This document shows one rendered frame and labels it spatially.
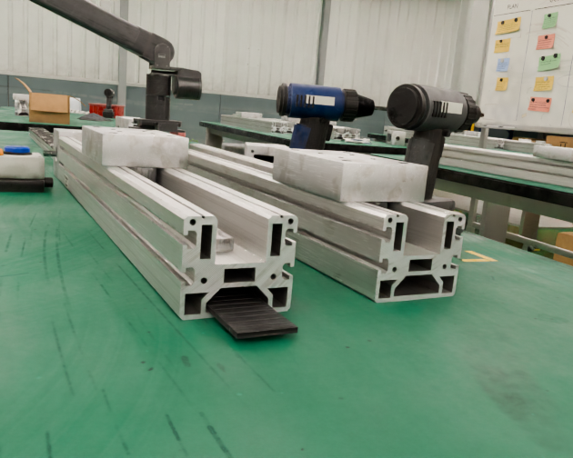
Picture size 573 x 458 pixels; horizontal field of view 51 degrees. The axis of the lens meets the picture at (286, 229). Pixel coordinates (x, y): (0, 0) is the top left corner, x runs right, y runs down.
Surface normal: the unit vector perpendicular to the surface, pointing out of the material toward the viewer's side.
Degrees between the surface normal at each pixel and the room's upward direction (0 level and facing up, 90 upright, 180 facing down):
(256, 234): 90
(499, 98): 90
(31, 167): 90
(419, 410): 0
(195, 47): 90
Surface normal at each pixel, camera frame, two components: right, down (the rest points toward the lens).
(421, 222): -0.89, 0.01
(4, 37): 0.38, 0.22
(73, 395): 0.08, -0.98
